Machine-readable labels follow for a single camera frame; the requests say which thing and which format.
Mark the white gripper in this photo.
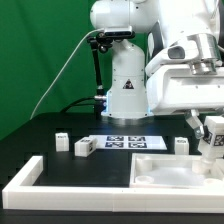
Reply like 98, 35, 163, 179
145, 41, 224, 139

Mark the white square table top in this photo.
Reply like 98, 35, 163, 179
129, 153, 224, 189

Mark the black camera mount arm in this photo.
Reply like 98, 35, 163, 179
87, 34, 136, 119

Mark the grey camera on mount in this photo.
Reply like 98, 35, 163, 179
103, 26, 133, 39

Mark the white U-shaped fence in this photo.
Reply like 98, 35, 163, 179
2, 156, 224, 213

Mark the black cable at base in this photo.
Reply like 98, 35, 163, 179
59, 96, 101, 115

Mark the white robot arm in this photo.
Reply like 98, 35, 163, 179
90, 0, 224, 138

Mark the sheet with fiducial markers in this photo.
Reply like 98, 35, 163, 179
90, 135, 167, 150

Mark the white camera cable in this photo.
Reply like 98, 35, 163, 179
29, 27, 106, 121

